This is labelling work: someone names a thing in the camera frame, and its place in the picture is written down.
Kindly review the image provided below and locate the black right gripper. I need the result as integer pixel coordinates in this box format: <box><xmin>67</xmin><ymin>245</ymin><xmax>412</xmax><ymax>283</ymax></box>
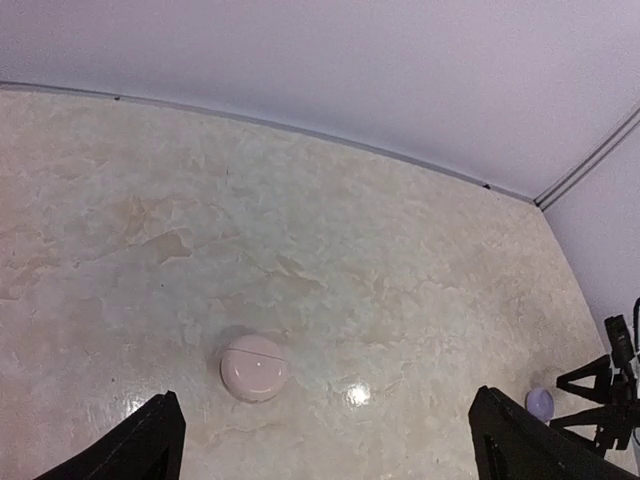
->
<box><xmin>549</xmin><ymin>355</ymin><xmax>639</xmax><ymax>450</ymax></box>

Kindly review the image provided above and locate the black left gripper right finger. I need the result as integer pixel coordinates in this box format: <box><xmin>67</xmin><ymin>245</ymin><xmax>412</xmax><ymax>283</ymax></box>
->
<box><xmin>468</xmin><ymin>386</ymin><xmax>635</xmax><ymax>480</ymax></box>

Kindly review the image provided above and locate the right silver frame post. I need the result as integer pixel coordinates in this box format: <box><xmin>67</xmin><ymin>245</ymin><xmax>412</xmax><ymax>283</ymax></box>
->
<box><xmin>534</xmin><ymin>102</ymin><xmax>639</xmax><ymax>212</ymax></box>

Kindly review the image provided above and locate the silver back frame rail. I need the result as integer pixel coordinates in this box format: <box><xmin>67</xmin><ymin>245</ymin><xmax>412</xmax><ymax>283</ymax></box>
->
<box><xmin>1</xmin><ymin>80</ymin><xmax>537</xmax><ymax>207</ymax></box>

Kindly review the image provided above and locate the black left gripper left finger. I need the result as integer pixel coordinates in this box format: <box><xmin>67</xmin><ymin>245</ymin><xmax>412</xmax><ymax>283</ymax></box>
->
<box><xmin>38</xmin><ymin>391</ymin><xmax>186</xmax><ymax>480</ymax></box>

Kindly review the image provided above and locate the purple round charging case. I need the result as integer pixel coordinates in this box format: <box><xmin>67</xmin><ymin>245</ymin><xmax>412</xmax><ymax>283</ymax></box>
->
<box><xmin>525</xmin><ymin>387</ymin><xmax>555</xmax><ymax>423</ymax></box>

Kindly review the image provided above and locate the pink earbud charging case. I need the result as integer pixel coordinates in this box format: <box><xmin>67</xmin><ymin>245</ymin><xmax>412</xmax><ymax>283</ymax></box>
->
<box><xmin>220</xmin><ymin>334</ymin><xmax>289</xmax><ymax>403</ymax></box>

